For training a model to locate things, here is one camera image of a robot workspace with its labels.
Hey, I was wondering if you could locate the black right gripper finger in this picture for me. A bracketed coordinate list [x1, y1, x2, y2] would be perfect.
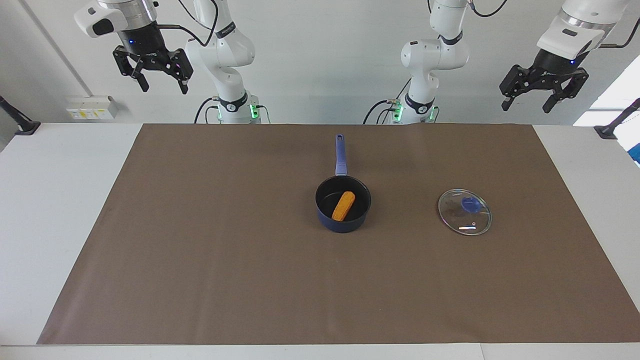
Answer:
[113, 46, 150, 93]
[167, 49, 194, 95]

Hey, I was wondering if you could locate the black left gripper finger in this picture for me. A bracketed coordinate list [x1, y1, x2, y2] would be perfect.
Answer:
[499, 66, 527, 112]
[542, 71, 590, 114]

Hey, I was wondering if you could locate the glass lid with blue knob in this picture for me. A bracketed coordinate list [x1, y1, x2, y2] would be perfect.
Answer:
[438, 188, 493, 236]

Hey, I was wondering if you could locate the yellow corn cob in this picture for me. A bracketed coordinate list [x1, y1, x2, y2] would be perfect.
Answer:
[331, 191, 356, 222]

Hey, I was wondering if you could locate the brown table mat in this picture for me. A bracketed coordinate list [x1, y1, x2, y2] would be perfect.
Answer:
[36, 123, 640, 346]

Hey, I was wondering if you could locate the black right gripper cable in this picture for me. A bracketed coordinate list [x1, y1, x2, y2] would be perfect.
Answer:
[159, 0, 221, 48]

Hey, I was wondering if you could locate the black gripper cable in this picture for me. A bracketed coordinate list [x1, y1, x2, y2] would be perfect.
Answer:
[159, 0, 221, 48]
[470, 0, 640, 49]

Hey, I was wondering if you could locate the white wall conduit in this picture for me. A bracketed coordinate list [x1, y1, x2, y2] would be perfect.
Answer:
[20, 0, 96, 98]

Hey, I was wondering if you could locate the white wall socket box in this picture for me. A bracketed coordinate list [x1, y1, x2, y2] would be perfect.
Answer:
[66, 95, 118, 121]

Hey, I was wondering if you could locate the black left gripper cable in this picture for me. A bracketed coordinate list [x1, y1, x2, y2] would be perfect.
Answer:
[470, 0, 640, 49]

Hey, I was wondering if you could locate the black saucepan purple handle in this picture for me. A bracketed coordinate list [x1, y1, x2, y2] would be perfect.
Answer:
[315, 133, 372, 234]

